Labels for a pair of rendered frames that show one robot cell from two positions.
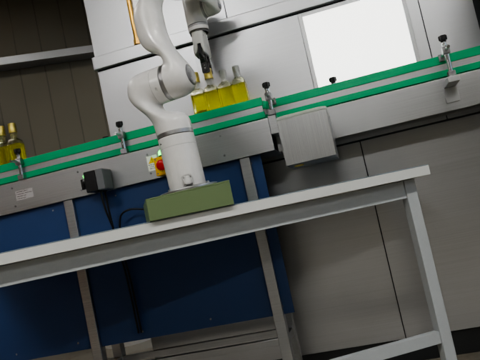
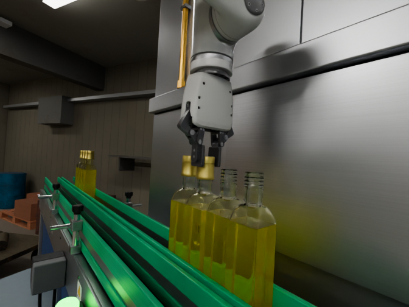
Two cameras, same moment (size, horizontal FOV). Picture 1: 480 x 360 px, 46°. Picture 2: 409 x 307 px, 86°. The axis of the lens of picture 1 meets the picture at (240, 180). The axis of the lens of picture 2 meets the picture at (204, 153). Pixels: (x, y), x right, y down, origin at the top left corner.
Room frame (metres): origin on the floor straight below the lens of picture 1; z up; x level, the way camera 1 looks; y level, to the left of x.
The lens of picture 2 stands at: (1.92, -0.23, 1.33)
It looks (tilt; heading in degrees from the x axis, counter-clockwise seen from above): 1 degrees up; 38
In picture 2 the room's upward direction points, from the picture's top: 3 degrees clockwise
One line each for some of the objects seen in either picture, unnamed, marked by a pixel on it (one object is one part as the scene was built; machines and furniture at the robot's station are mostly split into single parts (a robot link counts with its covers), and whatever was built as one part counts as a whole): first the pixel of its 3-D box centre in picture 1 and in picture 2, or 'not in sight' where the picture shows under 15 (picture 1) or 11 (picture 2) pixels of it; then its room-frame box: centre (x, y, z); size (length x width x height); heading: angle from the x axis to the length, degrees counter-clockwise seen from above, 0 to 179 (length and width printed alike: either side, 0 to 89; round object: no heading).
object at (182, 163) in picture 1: (182, 164); not in sight; (1.82, 0.17, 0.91); 0.19 x 0.19 x 0.18
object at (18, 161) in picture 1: (16, 164); (48, 199); (2.26, 0.87, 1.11); 0.07 x 0.04 x 0.13; 168
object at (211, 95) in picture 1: (216, 110); (201, 247); (2.26, 0.04, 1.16); 0.06 x 0.06 x 0.21; 78
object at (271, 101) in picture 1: (270, 99); not in sight; (2.09, -0.17, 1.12); 0.17 x 0.03 x 0.12; 168
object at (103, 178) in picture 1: (98, 181); (48, 271); (2.17, 0.54, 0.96); 0.08 x 0.08 x 0.08; 78
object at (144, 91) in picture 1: (158, 104); not in sight; (1.83, 0.21, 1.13); 0.19 x 0.12 x 0.24; 71
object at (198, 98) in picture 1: (202, 113); (185, 237); (2.28, 0.09, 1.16); 0.06 x 0.06 x 0.21; 78
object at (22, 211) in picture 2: not in sight; (39, 208); (3.32, 4.77, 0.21); 1.14 x 0.81 x 0.41; 102
